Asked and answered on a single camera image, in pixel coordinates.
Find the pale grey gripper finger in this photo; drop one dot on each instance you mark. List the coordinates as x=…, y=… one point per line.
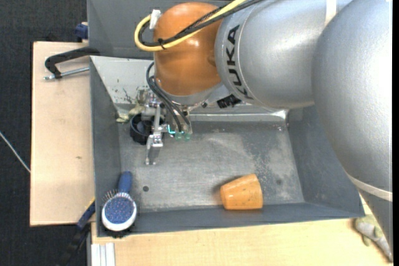
x=152, y=151

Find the black round cup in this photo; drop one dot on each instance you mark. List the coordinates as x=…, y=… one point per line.
x=137, y=132

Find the yellow-green cloth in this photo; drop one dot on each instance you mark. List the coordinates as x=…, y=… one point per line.
x=126, y=116

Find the grey metal bin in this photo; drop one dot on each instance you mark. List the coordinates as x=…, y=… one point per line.
x=202, y=159

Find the blue and white hairbrush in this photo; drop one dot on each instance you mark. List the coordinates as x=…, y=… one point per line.
x=120, y=208

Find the pale wood board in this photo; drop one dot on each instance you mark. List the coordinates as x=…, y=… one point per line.
x=60, y=140

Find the orange cup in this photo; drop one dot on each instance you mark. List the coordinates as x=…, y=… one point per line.
x=241, y=193

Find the pale green glove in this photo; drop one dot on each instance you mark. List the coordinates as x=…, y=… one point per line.
x=369, y=229

